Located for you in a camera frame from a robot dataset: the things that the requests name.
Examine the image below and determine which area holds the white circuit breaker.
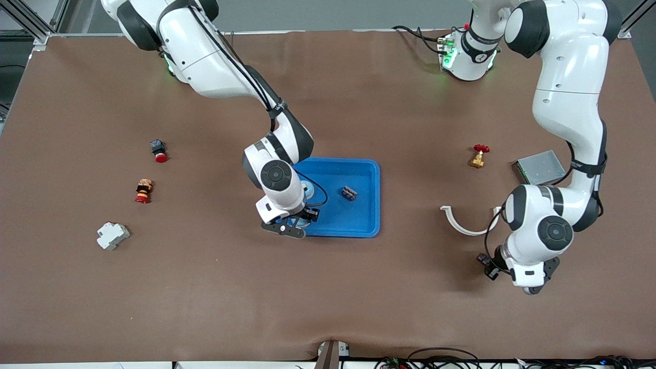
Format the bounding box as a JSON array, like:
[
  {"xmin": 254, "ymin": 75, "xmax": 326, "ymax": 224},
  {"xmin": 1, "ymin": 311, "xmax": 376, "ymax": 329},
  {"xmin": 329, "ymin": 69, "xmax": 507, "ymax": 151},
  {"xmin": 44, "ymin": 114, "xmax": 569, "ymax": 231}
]
[{"xmin": 96, "ymin": 221, "xmax": 131, "ymax": 251}]

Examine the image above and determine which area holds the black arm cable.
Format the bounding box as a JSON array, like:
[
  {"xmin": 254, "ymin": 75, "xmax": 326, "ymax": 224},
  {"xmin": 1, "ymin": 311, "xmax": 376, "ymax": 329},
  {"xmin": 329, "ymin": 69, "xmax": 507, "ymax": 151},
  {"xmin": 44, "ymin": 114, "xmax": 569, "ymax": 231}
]
[
  {"xmin": 483, "ymin": 138, "xmax": 603, "ymax": 262},
  {"xmin": 154, "ymin": 0, "xmax": 329, "ymax": 208}
]

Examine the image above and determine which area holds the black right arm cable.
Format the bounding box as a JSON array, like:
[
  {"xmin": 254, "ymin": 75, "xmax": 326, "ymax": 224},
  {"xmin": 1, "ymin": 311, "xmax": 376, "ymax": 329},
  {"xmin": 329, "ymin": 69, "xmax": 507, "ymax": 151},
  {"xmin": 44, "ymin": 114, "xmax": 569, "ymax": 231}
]
[{"xmin": 154, "ymin": 0, "xmax": 329, "ymax": 208}]

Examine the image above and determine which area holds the black cable bundle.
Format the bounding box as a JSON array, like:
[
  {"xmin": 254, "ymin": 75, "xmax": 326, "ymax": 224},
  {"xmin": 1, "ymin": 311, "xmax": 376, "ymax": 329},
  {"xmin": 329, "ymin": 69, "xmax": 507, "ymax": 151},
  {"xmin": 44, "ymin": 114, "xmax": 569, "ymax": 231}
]
[{"xmin": 512, "ymin": 355, "xmax": 656, "ymax": 369}]

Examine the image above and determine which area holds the white arched pipe clamp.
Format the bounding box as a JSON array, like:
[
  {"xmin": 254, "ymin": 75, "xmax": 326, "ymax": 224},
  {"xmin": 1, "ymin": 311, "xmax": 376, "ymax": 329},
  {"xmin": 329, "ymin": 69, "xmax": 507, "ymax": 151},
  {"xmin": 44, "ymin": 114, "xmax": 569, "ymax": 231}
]
[{"xmin": 440, "ymin": 206, "xmax": 502, "ymax": 236}]

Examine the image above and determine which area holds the silver metal power supply box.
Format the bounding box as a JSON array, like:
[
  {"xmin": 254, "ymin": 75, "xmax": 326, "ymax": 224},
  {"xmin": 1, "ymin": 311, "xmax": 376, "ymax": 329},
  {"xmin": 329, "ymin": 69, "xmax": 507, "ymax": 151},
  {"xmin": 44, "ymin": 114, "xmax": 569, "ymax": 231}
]
[{"xmin": 511, "ymin": 150, "xmax": 567, "ymax": 186}]

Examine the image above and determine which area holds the grey camera stand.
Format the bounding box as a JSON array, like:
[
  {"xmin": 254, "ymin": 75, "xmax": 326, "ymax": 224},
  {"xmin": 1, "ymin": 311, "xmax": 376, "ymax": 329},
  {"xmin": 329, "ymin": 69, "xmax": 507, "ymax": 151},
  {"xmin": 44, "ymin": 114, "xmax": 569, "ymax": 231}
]
[{"xmin": 315, "ymin": 340, "xmax": 350, "ymax": 369}]

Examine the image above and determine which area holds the blue plastic tray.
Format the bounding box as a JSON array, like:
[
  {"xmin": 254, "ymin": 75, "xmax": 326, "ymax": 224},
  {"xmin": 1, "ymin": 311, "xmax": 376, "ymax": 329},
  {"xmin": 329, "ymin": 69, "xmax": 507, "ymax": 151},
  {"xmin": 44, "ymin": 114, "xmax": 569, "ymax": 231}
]
[{"xmin": 273, "ymin": 156, "xmax": 381, "ymax": 238}]

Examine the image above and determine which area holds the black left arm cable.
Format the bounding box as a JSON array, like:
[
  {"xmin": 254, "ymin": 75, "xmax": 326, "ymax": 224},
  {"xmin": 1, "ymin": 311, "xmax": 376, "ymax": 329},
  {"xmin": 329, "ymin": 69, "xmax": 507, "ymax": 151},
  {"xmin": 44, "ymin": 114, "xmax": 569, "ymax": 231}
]
[{"xmin": 483, "ymin": 138, "xmax": 603, "ymax": 262}]

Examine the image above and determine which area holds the red yellow button switch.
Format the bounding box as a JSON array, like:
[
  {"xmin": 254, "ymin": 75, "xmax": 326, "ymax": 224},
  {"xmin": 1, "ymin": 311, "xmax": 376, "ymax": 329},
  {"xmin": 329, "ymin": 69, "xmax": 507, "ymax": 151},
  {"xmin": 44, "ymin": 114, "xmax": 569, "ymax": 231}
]
[{"xmin": 135, "ymin": 178, "xmax": 154, "ymax": 204}]

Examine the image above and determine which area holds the brown table cover mat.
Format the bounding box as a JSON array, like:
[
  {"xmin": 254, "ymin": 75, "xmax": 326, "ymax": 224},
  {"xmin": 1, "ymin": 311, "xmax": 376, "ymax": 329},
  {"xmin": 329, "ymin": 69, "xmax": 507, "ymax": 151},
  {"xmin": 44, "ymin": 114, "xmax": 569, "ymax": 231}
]
[{"xmin": 0, "ymin": 28, "xmax": 656, "ymax": 364}]

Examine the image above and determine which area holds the black looped cable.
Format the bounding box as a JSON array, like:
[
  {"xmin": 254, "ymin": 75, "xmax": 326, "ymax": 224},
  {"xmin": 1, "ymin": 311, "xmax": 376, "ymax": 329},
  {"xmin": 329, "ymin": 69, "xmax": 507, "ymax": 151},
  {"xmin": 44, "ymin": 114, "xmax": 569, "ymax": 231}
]
[{"xmin": 407, "ymin": 347, "xmax": 482, "ymax": 369}]

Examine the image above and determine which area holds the brass valve red handle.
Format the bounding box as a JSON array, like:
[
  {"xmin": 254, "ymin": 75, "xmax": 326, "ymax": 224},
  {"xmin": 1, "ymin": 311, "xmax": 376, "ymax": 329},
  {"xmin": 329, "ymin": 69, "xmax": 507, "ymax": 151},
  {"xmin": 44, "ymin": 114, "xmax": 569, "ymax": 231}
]
[{"xmin": 469, "ymin": 143, "xmax": 490, "ymax": 169}]

